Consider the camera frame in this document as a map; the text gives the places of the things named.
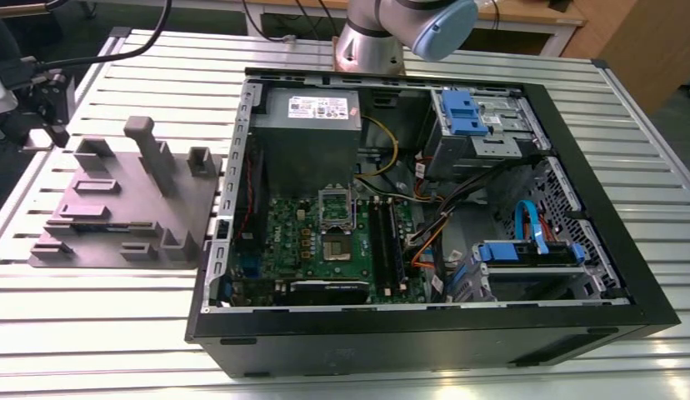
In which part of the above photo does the CPU socket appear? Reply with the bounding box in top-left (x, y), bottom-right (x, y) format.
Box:
top-left (320, 230), bottom-right (356, 267)

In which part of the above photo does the RAM slot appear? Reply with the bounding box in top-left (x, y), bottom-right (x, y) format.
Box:
top-left (368, 198), bottom-right (392, 295)
top-left (376, 198), bottom-right (400, 295)

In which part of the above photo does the black graphics card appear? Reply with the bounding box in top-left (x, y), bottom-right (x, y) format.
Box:
top-left (276, 277), bottom-right (375, 308)

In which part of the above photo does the black PC case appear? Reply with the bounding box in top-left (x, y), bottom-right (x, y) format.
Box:
top-left (184, 66), bottom-right (682, 379)

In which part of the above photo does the black cable bundle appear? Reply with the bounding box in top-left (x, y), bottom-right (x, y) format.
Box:
top-left (405, 153), bottom-right (550, 251)

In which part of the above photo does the wire locking lever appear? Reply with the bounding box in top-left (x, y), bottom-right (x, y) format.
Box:
top-left (351, 182), bottom-right (365, 231)

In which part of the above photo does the yellow wire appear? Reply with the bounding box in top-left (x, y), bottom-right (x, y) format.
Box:
top-left (355, 115), bottom-right (401, 180)

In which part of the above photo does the cable with brass connector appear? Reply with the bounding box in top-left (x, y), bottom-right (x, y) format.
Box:
top-left (0, 2), bottom-right (51, 18)

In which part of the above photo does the hard disk in blue carrier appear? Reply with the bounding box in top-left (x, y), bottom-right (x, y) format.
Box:
top-left (471, 239), bottom-right (590, 271)

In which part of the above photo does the blue disk carrier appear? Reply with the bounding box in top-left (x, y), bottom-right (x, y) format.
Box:
top-left (440, 88), bottom-right (490, 138)

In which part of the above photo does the grey parts rack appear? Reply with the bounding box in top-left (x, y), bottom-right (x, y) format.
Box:
top-left (27, 116), bottom-right (224, 271)

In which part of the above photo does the blue VGA port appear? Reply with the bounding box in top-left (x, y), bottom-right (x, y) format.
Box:
top-left (237, 255), bottom-right (264, 281)

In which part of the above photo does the green motherboard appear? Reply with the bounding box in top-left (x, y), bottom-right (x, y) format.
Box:
top-left (227, 182), bottom-right (432, 308)

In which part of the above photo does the thick black cable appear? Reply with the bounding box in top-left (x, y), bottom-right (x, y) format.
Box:
top-left (21, 0), bottom-right (173, 70)

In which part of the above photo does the grey power supply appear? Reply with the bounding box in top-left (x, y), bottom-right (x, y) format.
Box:
top-left (248, 87), bottom-right (364, 201)

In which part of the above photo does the wooden cabinet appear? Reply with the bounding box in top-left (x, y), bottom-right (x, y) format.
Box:
top-left (564, 0), bottom-right (690, 122)

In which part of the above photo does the orange wire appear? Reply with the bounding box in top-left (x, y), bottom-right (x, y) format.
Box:
top-left (408, 239), bottom-right (435, 272)

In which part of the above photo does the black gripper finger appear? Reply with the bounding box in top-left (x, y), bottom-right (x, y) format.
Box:
top-left (36, 73), bottom-right (75, 148)

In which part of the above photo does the blue flat wire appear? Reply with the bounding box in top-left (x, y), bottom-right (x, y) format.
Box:
top-left (512, 198), bottom-right (551, 256)

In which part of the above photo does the thin cable with silver plug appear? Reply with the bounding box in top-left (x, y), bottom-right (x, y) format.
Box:
top-left (239, 0), bottom-right (297, 45)

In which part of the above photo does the metal disk cage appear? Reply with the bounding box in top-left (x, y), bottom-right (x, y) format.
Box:
top-left (441, 239), bottom-right (631, 306)

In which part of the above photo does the metal socket cover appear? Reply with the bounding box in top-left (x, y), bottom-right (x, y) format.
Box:
top-left (316, 182), bottom-right (359, 232)

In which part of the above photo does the metal drive cage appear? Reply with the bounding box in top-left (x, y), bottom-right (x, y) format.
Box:
top-left (424, 86), bottom-right (552, 181)

